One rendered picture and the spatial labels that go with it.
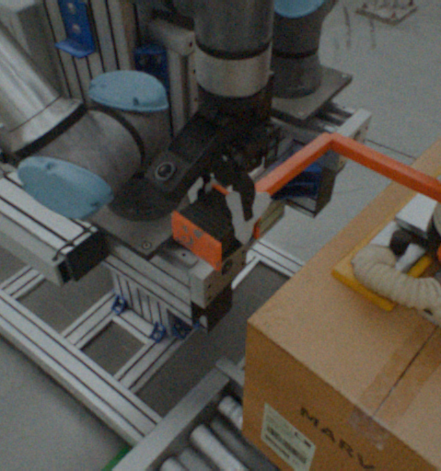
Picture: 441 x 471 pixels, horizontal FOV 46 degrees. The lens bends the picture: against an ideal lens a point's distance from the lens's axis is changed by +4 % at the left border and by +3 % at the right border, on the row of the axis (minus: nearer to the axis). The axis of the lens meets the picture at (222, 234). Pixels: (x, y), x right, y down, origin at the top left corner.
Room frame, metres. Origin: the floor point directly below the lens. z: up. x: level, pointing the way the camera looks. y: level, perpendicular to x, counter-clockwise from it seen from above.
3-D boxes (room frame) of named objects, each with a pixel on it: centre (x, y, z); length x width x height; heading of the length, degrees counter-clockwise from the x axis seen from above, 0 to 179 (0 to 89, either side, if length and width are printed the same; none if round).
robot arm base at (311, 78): (1.10, -0.16, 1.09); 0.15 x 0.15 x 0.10
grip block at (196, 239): (0.47, 0.01, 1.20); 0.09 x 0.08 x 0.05; 47
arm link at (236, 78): (0.48, -0.01, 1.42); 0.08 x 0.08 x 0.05
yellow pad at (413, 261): (0.57, -0.32, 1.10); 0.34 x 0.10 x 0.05; 137
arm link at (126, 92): (0.70, 0.15, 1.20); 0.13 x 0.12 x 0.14; 155
